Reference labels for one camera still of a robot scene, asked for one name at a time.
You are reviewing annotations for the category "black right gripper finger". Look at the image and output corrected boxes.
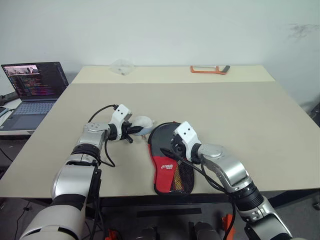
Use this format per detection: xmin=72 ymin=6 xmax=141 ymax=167
xmin=159 ymin=148 xmax=177 ymax=158

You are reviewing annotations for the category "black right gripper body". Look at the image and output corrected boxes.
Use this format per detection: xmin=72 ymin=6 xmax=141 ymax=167
xmin=170 ymin=134 xmax=189 ymax=160

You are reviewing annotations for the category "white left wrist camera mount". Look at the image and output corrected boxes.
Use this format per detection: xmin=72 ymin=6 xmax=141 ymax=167
xmin=109 ymin=104 xmax=132 ymax=140

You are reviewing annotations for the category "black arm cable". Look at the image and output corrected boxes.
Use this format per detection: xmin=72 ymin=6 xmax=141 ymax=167
xmin=172 ymin=153 xmax=237 ymax=240
xmin=88 ymin=104 xmax=119 ymax=168

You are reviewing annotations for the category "orange hacksaw frame black handle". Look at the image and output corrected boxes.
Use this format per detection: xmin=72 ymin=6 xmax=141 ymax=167
xmin=190 ymin=65 xmax=231 ymax=76

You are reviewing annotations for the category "orange bracket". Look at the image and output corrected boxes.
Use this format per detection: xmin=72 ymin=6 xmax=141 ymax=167
xmin=106 ymin=228 xmax=119 ymax=240
xmin=221 ymin=213 xmax=236 ymax=240

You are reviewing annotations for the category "clear plastic bag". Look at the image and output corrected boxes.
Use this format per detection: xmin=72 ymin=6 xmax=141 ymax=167
xmin=109 ymin=59 xmax=137 ymax=77

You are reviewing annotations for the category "dark rounded shape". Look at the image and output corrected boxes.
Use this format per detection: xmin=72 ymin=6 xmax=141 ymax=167
xmin=194 ymin=221 xmax=221 ymax=240

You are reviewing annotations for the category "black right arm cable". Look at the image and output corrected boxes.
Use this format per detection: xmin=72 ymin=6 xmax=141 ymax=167
xmin=172 ymin=153 xmax=237 ymax=240

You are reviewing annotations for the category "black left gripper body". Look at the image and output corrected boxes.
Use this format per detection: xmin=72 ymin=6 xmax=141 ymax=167
xmin=120 ymin=121 xmax=134 ymax=141

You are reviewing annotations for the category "open grey laptop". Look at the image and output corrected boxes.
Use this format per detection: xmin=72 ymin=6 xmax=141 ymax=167
xmin=0 ymin=61 xmax=70 ymax=131

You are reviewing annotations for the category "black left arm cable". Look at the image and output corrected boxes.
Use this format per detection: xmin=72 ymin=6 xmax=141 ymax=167
xmin=88 ymin=104 xmax=119 ymax=168

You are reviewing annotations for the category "black and red paddle case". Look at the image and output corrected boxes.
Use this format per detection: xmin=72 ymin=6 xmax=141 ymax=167
xmin=147 ymin=121 xmax=196 ymax=197

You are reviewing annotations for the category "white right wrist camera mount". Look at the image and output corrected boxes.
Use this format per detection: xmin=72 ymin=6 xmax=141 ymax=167
xmin=173 ymin=121 xmax=202 ymax=162

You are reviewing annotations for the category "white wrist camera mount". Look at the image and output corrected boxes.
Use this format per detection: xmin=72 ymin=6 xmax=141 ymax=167
xmin=109 ymin=104 xmax=132 ymax=140
xmin=173 ymin=121 xmax=202 ymax=162

